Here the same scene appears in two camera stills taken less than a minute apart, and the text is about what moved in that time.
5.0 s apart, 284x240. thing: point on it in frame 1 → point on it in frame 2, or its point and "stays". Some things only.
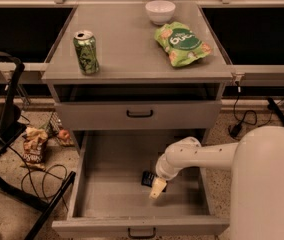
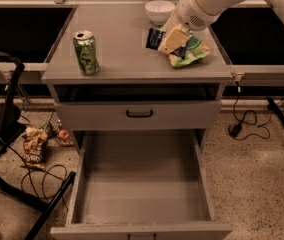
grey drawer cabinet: [138, 67] stays
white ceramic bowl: [160, 11] stays
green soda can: [85, 44] stays
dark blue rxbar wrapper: [147, 179] → [155, 38]
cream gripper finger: [157, 188] → [176, 39]
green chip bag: [180, 44] stays
